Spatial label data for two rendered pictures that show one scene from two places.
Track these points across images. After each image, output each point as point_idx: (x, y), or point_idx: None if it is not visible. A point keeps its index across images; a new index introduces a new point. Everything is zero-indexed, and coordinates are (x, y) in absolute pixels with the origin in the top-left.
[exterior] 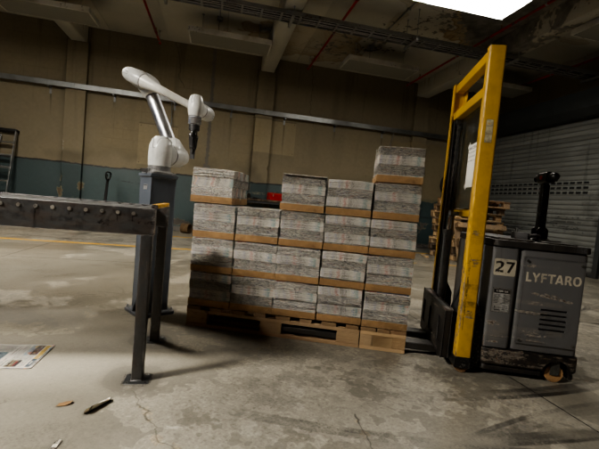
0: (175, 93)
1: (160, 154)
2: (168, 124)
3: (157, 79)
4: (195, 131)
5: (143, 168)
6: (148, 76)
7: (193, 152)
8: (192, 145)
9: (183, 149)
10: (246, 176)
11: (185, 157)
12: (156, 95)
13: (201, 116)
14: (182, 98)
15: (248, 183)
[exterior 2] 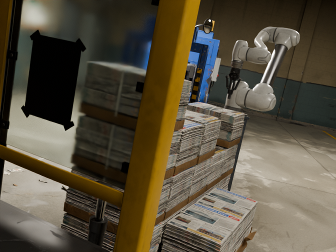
0: (258, 42)
1: (227, 95)
2: (268, 71)
3: (290, 31)
4: (234, 73)
5: (224, 106)
6: (275, 30)
7: (228, 93)
8: (227, 86)
9: (259, 93)
10: (223, 116)
11: (258, 100)
12: (276, 46)
13: (235, 59)
14: (260, 45)
15: (232, 125)
